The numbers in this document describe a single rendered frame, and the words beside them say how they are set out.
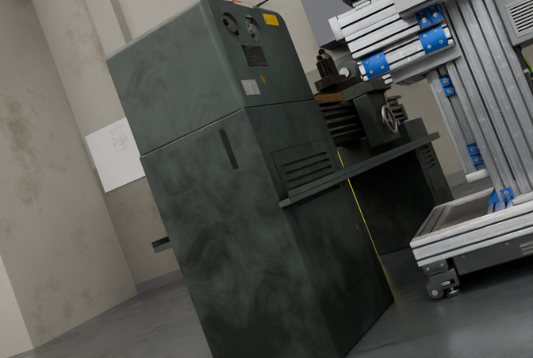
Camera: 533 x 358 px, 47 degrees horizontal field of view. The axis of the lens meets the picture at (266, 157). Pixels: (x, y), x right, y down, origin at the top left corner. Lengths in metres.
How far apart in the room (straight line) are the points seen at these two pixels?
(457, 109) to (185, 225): 1.17
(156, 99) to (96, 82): 5.55
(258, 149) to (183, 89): 0.34
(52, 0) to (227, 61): 6.25
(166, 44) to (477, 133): 1.23
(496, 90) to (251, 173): 1.04
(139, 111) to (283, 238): 0.69
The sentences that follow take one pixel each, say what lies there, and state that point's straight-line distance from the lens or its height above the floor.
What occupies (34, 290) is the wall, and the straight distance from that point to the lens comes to 6.58.
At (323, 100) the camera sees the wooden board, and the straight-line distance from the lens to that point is 2.80.
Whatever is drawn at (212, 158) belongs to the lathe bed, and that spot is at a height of 0.75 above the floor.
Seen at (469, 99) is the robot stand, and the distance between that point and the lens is 2.55.
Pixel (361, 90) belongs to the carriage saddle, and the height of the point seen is 0.89.
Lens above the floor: 0.58
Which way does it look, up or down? 3 degrees up
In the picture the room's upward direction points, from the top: 21 degrees counter-clockwise
